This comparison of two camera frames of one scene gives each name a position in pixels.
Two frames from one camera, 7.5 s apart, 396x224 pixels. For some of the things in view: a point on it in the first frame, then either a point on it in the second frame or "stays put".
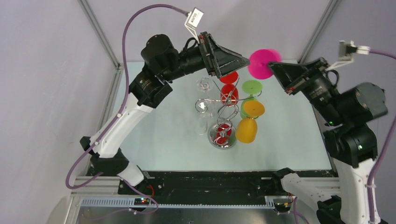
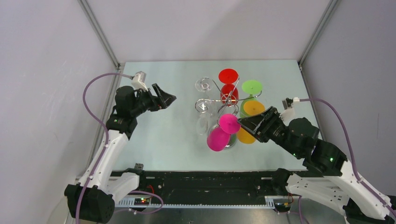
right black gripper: (289, 73) to (258, 124)
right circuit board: (284, 207) stays put
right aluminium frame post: (332, 6) stays put
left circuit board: (141, 201) stays put
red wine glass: (229, 94) stays put
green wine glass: (251, 87) stays put
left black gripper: (220, 60) to (162, 101)
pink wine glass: (258, 68) to (218, 138)
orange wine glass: (246, 128) stays put
